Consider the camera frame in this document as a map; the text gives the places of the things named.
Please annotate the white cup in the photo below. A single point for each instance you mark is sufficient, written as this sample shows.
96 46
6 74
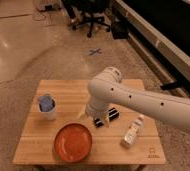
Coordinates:
51 115

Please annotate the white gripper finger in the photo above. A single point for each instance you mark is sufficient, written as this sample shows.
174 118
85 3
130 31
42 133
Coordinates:
105 122
81 115

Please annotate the black box on floor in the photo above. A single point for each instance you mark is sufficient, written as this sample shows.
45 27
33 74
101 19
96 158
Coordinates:
118 30

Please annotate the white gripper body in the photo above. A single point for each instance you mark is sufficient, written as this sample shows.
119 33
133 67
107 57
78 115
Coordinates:
97 110

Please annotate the blue tape cross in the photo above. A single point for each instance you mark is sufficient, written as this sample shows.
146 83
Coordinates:
94 51

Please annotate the orange ceramic bowl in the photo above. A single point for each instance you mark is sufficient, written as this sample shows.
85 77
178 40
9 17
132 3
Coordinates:
73 143

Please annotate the white device on floor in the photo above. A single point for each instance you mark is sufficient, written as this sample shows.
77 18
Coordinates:
47 5

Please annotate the blue cloth in cup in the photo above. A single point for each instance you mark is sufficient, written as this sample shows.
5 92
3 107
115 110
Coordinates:
46 103

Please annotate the black office chair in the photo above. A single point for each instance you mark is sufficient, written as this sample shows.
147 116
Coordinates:
81 12

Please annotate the wooden table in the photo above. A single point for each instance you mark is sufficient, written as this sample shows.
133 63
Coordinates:
36 144

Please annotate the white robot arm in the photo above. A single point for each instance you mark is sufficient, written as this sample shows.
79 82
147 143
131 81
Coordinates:
106 88

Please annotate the clear plastic bottle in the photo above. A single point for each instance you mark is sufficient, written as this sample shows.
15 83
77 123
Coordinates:
133 131

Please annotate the long bench counter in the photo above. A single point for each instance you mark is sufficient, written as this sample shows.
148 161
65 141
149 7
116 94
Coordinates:
165 24

